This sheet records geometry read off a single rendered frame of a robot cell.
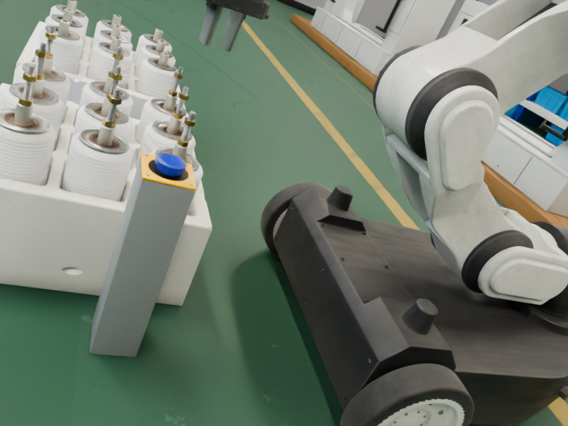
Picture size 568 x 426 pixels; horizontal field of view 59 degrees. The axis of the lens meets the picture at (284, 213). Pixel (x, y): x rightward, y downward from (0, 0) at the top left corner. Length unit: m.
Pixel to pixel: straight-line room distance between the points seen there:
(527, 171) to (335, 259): 1.90
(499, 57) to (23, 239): 0.75
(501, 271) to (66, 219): 0.73
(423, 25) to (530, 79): 3.32
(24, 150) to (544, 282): 0.91
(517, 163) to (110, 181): 2.23
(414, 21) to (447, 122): 3.38
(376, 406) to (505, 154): 2.20
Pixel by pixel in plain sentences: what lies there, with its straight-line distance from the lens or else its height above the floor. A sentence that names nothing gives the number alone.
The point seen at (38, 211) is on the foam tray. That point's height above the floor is 0.15.
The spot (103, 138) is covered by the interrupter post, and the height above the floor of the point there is 0.26.
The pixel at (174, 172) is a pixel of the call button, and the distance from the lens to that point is 0.66.
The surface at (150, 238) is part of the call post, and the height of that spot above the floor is 0.23.
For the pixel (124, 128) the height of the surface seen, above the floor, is 0.25.
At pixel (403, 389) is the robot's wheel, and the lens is 0.74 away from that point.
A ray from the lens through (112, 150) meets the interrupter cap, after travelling 0.83.
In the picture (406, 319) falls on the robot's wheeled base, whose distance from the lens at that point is 0.80.
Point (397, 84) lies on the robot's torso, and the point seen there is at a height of 0.51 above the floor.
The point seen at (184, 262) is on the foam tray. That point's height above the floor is 0.10.
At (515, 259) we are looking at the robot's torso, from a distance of 0.97.
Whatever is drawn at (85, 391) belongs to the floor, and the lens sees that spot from 0.79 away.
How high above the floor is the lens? 0.61
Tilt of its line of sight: 26 degrees down
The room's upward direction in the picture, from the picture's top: 25 degrees clockwise
